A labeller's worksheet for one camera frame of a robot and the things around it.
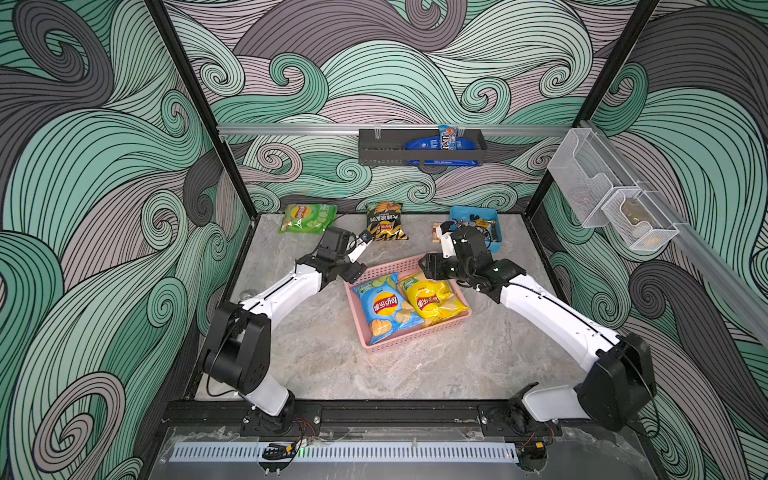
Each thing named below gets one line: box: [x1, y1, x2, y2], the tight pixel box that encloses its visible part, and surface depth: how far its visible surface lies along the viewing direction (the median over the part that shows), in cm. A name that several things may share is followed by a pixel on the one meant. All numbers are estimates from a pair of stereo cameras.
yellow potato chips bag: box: [399, 272, 469, 326], surface depth 89 cm
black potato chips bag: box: [366, 201, 409, 241], surface depth 113 cm
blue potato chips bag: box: [351, 273, 424, 345], surface depth 87 cm
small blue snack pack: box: [439, 124, 457, 151], surface depth 92 cm
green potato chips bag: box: [278, 204, 338, 234], surface depth 113 cm
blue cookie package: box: [404, 136, 481, 166], surface depth 94 cm
